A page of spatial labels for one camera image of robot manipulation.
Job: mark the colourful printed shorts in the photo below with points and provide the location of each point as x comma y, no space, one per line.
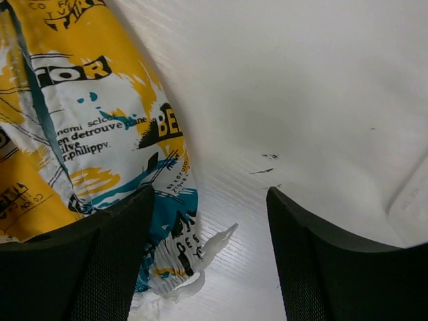
85,123

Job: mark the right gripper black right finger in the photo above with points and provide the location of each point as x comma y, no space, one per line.
329,273

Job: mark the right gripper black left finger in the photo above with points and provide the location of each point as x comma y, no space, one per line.
84,271

